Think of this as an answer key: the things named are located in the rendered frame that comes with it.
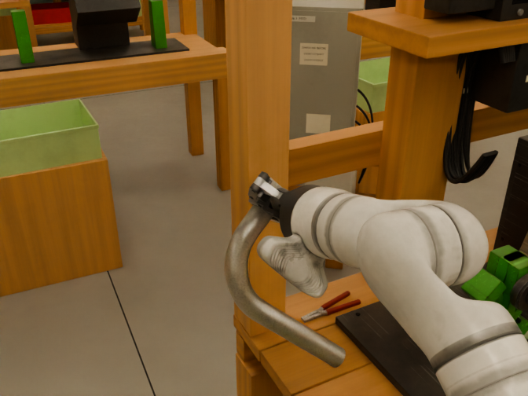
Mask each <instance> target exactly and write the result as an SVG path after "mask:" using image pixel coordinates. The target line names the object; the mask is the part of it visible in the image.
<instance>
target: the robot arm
mask: <svg viewBox="0 0 528 396"><path fill-rule="evenodd" d="M271 183H272V181H271V180H270V176H269V175H268V174H267V173H266V172H263V171H262V172H261V173H260V175H259V176H258V177H257V178H256V179H255V181H254V182H253V184H252V185H251V187H250V188H249V191H248V195H249V198H250V199H249V202H250V203H251V204H252V205H255V206H257V207H262V209H263V210H264V211H265V212H266V213H267V214H268V215H270V216H273V217H272V218H271V219H270V220H271V221H273V222H277V223H280V229H281V232H282V233H283V235H284V237H279V236H265V237H264V238H262V240H261V241H260V242H259V243H258V246H257V252H258V255H259V257H260V258H261V259H262V260H263V261H264V262H265V263H266V264H267V265H269V266H270V267H271V268H272V269H274V270H275V271H276V272H277V273H279V274H280V275H281V276H282V277H283V278H284V279H286V280H287V281H289V282H290V283H291V284H293V285H294V286H295V287H297V288H298V289H299V290H300V291H301V292H304V293H305V294H307V295H309V296H311V297H314V298H320V297H321V296H322V295H323V294H324V293H325V291H326V289H327V287H328V280H327V277H326V274H325V270H324V260H325V259H330V260H336V261H337V262H341V263H343V264H345V265H348V266H351V267H354V268H357V269H361V273H362V275H363V277H364V279H365V281H366V282H367V284H368V286H369V287H370V289H371V290H372V292H373V293H374V294H375V296H376V297H377V298H378V300H379V301H380V302H381V303H382V304H383V305H384V306H385V307H386V308H387V310H388V311H389V312H390V313H391V315H392V316H393V317H394V318H395V319H396V321H397V322H398V323H399V324H400V325H401V326H402V327H403V328H404V330H405V331H406V332H407V334H408V335H409V336H410V337H411V339H412V340H413V341H414V342H415V343H416V344H417V346H418V347H419V348H420V349H421V350H422V351H423V352H424V354H425V355H426V356H427V358H428V360H429V362H430V363H431V366H432V368H433V369H434V372H436V373H435V375H436V376H437V378H438V381H439V383H440V384H441V386H442V389H443V390H444V392H445V395H446V396H528V342H527V340H526V338H525V336H524V335H523V334H522V332H521V330H520V328H519V326H518V325H517V324H516V322H515V320H514V319H513V317H512V316H511V314H510V313H509V312H508V311H507V310H506V309H505V308H504V307H503V306H502V305H501V304H499V303H496V302H490V301H480V300H471V299H465V298H462V297H460V296H458V295H457V294H455V293H454V292H453V291H452V290H451V289H450V288H449V287H452V286H455V285H458V284H463V283H464V282H466V281H469V280H470V279H471V278H473V277H474V276H475V275H477V274H478V273H479V272H480V270H481V269H482V268H483V266H484V264H485V262H486V259H487V256H488V251H489V245H488V239H487V236H486V232H485V230H484V229H483V227H482V224H481V223H480V222H479V220H478V219H477V218H476V217H475V216H474V215H473V214H472V213H471V212H470V211H468V210H467V209H465V208H463V207H461V206H460V205H457V204H455V203H450V202H447V201H441V200H379V199H376V198H372V197H369V196H362V195H357V194H353V193H351V192H347V191H345V190H342V189H335V188H330V187H326V186H321V185H303V186H300V187H298V188H296V189H293V190H291V191H289V190H287V189H285V188H281V187H280V188H277V189H275V188H274V187H273V186H271V185H270V184H271Z"/></svg>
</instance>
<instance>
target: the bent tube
mask: <svg viewBox="0 0 528 396"><path fill-rule="evenodd" d="M269 179H270V180H271V181H272V183H271V184H270V185H271V186H273V187H274V188H275V189H277V188H280V187H281V186H280V185H278V184H277V183H276V182H275V181H274V180H273V179H272V178H269ZM281 188H282V187H281ZM272 217H273V216H270V215H269V214H267V213H266V212H265V211H264V210H263V209H262V207H257V206H255V205H253V206H252V207H251V209H250V211H249V212H248V213H247V214H246V215H245V217H244V218H243V220H242V221H241V222H240V224H239V225H238V226H237V228H236V230H235V231H234V233H233V235H232V237H231V240H230V242H229V246H228V248H227V252H226V256H225V279H226V283H227V286H228V289H229V293H230V295H231V296H232V298H233V301H234V302H235V303H236V305H237V306H238V307H239V309H240V310H241V311H242V312H243V313H244V314H245V315H247V316H248V317H249V318H251V319H252V320H253V321H255V322H257V323H259V324H260V325H262V326H264V327H265V328H268V329H269V330H270V331H272V332H274V333H276V334H278V335H279V336H281V337H283V338H284V339H286V340H288V341H289V342H291V343H293V344H295V345H296V346H298V347H300V348H302V349H303V350H305V351H307V352H308V353H310V354H312V355H313V356H315V357H317V358H319V359H321V360H322V361H324V362H326V363H327V364H329V365H331V366H332V367H334V368H336V367H339V366H340V365H341V364H342V363H343V361H344V359H345V356H346V352H345V350H344V349H343V348H342V347H341V346H338V345H337V344H335V343H333V342H332V341H330V340H329V339H326V338H325V337H324V336H322V335H320V334H319V333H317V332H315V331H314V330H312V329H311V328H308V327H307V326H305V325H304V324H302V323H300V322H299V321H297V320H296V319H294V318H293V317H290V316H289V315H287V314H286V313H284V312H282V311H281V310H279V309H277V308H276V307H274V306H272V305H270V304H269V303H268V302H266V301H264V300H263V299H261V298H260V297H259V296H258V295H257V294H256V293H255V291H254V289H253V287H252V286H251V283H250V281H249V277H248V258H249V255H250V252H251V248H252V246H253V244H254V242H255V241H256V239H257V238H258V236H259V235H260V233H261V232H262V231H263V230H264V228H265V227H266V225H267V224H268V223H269V221H270V219H271V218H272Z"/></svg>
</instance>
